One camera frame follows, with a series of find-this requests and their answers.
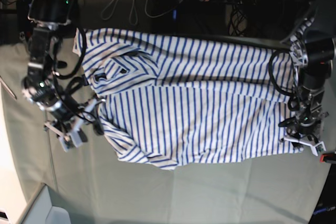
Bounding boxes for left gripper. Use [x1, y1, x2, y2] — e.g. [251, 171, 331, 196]
[281, 128, 326, 156]

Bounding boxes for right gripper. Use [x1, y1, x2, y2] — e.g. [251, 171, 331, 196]
[44, 98, 105, 152]

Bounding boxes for blue white striped t-shirt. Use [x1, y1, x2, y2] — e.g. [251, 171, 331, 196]
[73, 28, 299, 170]

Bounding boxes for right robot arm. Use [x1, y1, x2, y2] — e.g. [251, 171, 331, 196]
[22, 0, 105, 152]

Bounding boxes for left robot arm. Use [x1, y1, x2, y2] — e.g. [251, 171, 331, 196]
[268, 0, 335, 164]

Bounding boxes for red black clamp right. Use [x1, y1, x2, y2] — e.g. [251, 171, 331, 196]
[320, 151, 336, 164]

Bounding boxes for green table cloth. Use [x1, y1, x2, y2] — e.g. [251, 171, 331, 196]
[1, 44, 330, 223]

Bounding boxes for white plastic bin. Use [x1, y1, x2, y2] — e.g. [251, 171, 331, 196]
[16, 183, 71, 224]

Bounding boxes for white cable on floor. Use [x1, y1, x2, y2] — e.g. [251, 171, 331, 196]
[86, 0, 158, 27]

